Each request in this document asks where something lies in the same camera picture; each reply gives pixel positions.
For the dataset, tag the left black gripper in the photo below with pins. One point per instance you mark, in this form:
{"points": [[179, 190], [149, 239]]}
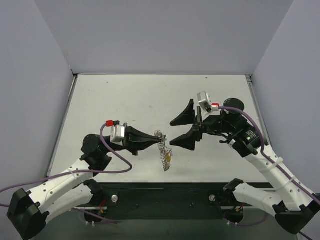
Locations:
{"points": [[127, 139]]}

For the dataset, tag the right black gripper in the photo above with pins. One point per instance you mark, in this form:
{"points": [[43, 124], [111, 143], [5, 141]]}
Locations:
{"points": [[198, 124]]}

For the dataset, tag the silver round keyring disc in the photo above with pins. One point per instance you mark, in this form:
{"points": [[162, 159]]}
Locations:
{"points": [[163, 149]]}

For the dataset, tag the yellow tagged key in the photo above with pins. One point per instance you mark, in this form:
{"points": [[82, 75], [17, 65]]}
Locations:
{"points": [[168, 157]]}

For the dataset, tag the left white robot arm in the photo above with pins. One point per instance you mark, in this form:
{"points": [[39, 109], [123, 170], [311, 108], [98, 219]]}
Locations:
{"points": [[30, 210]]}

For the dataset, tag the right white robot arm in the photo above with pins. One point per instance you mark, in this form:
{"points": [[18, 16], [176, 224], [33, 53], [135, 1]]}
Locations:
{"points": [[291, 203]]}

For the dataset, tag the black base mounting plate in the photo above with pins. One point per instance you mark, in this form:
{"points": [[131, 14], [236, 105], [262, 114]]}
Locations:
{"points": [[167, 201]]}

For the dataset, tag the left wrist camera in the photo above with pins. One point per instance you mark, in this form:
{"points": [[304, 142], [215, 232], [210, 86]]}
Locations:
{"points": [[117, 132]]}

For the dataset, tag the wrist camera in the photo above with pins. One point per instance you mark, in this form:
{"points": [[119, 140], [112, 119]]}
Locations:
{"points": [[207, 106], [117, 132]]}

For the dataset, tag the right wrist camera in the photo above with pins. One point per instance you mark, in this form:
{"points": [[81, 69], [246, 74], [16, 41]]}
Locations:
{"points": [[207, 106]]}

